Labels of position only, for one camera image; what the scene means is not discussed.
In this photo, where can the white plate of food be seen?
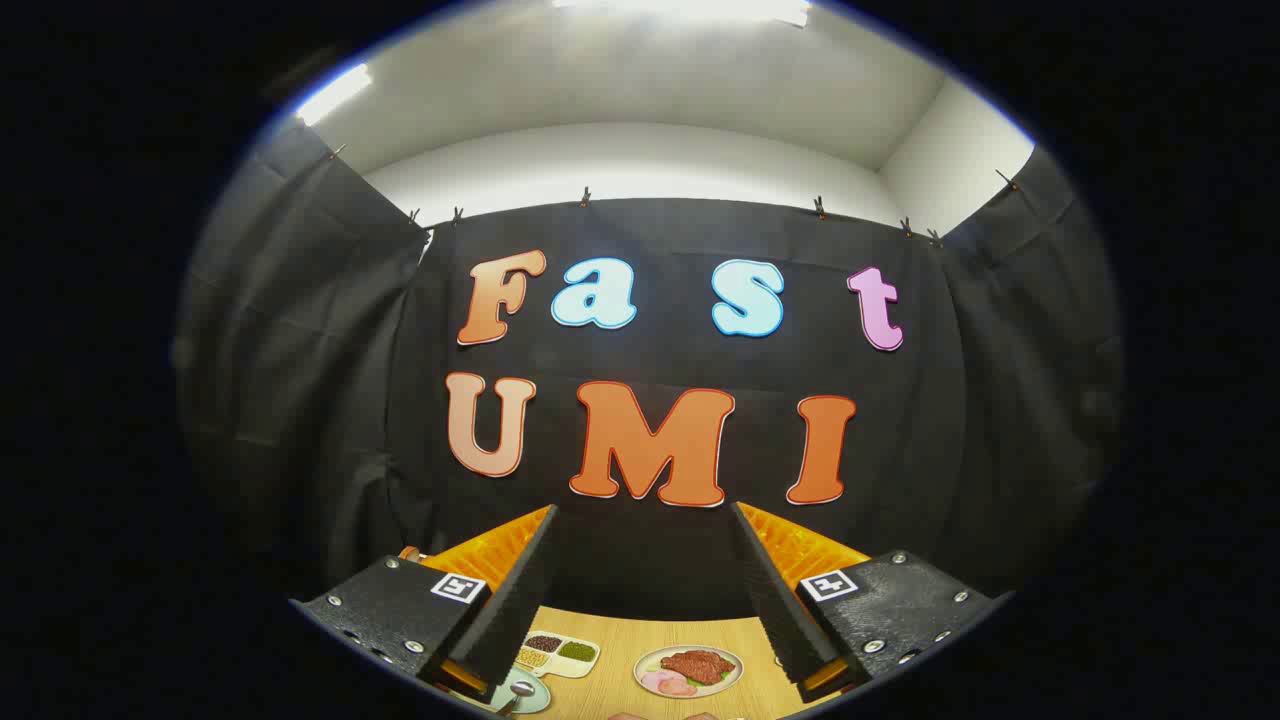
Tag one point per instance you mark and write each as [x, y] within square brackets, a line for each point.
[690, 690]

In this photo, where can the row of small cloth clips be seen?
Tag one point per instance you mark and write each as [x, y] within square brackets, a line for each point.
[585, 196]

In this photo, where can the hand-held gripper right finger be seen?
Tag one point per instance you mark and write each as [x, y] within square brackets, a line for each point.
[780, 610]

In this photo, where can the ceiling light panel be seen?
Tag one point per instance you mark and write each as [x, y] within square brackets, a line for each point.
[335, 93]
[690, 8]

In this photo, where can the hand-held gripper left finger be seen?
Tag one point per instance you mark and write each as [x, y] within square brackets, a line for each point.
[515, 600]

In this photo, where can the silver spoon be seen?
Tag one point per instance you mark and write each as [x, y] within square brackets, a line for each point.
[520, 689]

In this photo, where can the white divided tray of beans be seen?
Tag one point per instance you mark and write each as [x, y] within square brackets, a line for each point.
[560, 652]

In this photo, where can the brown steak piece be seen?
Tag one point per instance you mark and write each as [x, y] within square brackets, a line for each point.
[698, 665]

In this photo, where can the light blue plate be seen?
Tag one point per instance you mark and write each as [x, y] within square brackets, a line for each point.
[535, 695]

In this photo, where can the pink ham slice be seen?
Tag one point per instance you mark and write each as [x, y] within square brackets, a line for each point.
[665, 684]

